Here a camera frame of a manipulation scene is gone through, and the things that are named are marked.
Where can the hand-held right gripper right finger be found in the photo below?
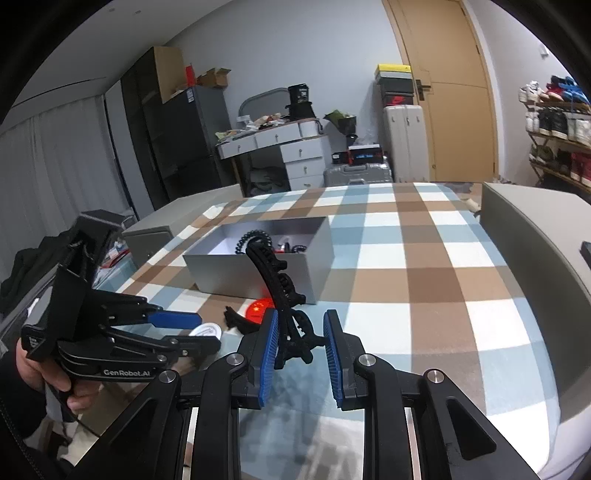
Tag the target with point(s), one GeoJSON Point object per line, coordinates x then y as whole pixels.
{"type": "Point", "coordinates": [333, 360]}

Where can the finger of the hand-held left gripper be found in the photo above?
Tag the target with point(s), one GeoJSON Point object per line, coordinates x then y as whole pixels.
{"type": "Point", "coordinates": [178, 319]}
{"type": "Point", "coordinates": [203, 345]}

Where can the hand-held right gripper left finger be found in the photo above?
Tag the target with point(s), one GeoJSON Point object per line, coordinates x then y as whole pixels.
{"type": "Point", "coordinates": [268, 360]}

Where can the black wavy headband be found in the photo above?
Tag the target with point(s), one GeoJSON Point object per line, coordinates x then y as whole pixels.
{"type": "Point", "coordinates": [277, 286]}
{"type": "Point", "coordinates": [238, 321]}

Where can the red round badge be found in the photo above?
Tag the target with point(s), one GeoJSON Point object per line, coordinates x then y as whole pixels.
{"type": "Point", "coordinates": [256, 308]}

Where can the silver box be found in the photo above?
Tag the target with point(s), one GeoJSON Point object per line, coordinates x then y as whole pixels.
{"type": "Point", "coordinates": [258, 277]}

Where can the person's left forearm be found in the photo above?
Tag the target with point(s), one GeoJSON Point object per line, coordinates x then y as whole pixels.
{"type": "Point", "coordinates": [18, 424]}

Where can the person's left hand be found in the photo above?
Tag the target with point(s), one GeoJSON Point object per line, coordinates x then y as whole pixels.
{"type": "Point", "coordinates": [81, 399]}

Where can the dark cloth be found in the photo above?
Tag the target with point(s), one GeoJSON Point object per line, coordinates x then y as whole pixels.
{"type": "Point", "coordinates": [27, 277]}

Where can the pile of colourful small items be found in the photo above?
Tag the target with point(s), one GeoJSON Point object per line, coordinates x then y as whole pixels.
{"type": "Point", "coordinates": [117, 258]}

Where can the checked tablecloth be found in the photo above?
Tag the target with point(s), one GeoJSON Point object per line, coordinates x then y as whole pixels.
{"type": "Point", "coordinates": [415, 277]}

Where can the white curtain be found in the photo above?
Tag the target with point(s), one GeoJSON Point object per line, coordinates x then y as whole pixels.
{"type": "Point", "coordinates": [60, 161]}

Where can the dark grey fridge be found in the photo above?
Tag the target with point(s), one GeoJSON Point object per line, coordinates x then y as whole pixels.
{"type": "Point", "coordinates": [203, 138]}

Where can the dark wardrobe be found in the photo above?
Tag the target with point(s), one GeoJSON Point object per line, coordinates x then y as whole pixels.
{"type": "Point", "coordinates": [143, 138]}

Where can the silver suitcase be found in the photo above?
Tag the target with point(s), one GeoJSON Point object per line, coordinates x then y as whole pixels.
{"type": "Point", "coordinates": [355, 174]}

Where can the small black box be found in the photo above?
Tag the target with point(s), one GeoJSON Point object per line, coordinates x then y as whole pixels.
{"type": "Point", "coordinates": [339, 159]}

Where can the white desk with drawers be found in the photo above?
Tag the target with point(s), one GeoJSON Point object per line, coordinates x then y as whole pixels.
{"type": "Point", "coordinates": [300, 154]}

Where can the red and black carton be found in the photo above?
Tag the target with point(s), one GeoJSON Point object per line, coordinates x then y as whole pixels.
{"type": "Point", "coordinates": [364, 154]}

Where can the pile of small desk items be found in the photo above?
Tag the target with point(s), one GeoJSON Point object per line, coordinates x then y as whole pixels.
{"type": "Point", "coordinates": [258, 125]}

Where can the white upright suitcase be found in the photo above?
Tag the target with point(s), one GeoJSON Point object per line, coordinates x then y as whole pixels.
{"type": "Point", "coordinates": [406, 143]}

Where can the grey arched headboard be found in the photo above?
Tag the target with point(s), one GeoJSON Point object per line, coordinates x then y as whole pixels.
{"type": "Point", "coordinates": [258, 104]}

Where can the dark wrapped bouquet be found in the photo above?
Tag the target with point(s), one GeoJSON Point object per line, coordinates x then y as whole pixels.
{"type": "Point", "coordinates": [344, 121]}

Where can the open cardboard box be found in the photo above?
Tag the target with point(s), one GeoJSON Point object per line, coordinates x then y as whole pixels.
{"type": "Point", "coordinates": [214, 79]}

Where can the small red box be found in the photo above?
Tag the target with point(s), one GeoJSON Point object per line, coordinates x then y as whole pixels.
{"type": "Point", "coordinates": [190, 76]}

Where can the flat cardboard sheet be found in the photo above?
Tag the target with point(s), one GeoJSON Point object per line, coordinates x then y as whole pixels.
{"type": "Point", "coordinates": [168, 74]}

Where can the wooden shoe rack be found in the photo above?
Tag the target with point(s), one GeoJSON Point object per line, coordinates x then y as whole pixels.
{"type": "Point", "coordinates": [554, 170]}

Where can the yellow shoebox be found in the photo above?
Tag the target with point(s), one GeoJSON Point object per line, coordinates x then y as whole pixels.
{"type": "Point", "coordinates": [392, 71]}

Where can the row of shoes on rack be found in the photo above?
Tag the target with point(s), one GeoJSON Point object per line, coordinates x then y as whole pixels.
{"type": "Point", "coordinates": [554, 122]}

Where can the wooden door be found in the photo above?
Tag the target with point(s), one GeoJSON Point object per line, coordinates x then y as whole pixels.
{"type": "Point", "coordinates": [452, 55]}

